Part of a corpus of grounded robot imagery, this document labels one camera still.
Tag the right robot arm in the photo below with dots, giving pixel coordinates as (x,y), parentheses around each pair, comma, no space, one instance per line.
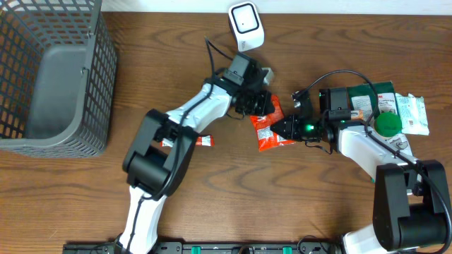
(411,207)

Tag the grey plastic mesh basket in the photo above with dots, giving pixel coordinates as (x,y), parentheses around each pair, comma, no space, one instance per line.
(58,71)

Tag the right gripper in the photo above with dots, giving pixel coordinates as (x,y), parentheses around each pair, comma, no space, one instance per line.
(292,130)

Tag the green 3M product package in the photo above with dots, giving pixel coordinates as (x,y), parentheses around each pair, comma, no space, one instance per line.
(363,97)

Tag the red stick packet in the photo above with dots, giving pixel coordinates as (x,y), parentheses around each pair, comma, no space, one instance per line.
(203,140)

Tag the teal tissue packet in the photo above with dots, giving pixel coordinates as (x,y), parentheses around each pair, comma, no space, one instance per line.
(412,112)

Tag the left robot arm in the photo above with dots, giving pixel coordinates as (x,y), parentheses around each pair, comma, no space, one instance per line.
(159,155)

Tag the white barcode scanner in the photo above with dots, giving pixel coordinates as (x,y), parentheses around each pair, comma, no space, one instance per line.
(246,26)

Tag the green-lid seasoning jar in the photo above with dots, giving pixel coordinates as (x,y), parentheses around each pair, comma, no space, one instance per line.
(388,124)

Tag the red snack bag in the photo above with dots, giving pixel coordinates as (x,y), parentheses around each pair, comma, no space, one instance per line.
(267,139)

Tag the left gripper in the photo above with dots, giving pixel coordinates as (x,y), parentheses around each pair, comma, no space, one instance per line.
(267,103)

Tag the small orange packet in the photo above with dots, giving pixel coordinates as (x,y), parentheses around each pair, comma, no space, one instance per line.
(357,115)

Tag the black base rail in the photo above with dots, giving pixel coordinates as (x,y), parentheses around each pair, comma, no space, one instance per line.
(306,247)

